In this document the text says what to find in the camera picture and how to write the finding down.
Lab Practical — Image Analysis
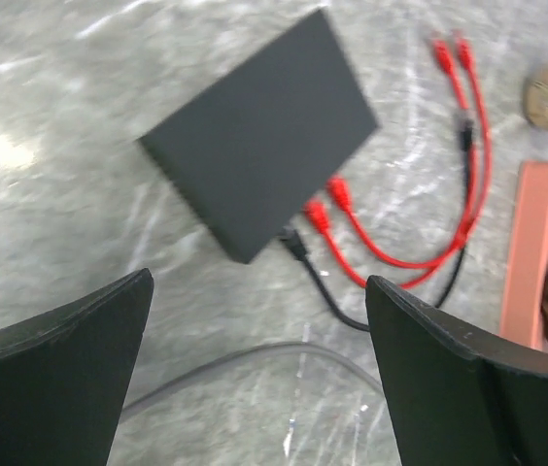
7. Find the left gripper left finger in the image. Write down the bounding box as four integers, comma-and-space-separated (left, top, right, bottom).
0, 269, 153, 465

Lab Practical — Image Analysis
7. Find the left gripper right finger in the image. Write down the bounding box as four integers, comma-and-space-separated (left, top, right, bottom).
365, 276, 548, 466

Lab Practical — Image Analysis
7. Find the grey ethernet cable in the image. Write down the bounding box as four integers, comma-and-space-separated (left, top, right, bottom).
120, 342, 382, 423

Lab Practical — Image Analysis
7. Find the red ethernet cable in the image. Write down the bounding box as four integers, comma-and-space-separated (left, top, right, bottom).
326, 31, 494, 271
302, 36, 479, 290

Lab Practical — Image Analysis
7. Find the black ethernet cable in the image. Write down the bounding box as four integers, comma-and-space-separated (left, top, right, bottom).
278, 114, 477, 334

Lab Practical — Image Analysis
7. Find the black network switch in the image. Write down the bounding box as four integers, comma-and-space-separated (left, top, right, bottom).
140, 9, 378, 264

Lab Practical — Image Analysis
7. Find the salmon pink tray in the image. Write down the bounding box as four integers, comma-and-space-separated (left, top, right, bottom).
499, 161, 548, 352

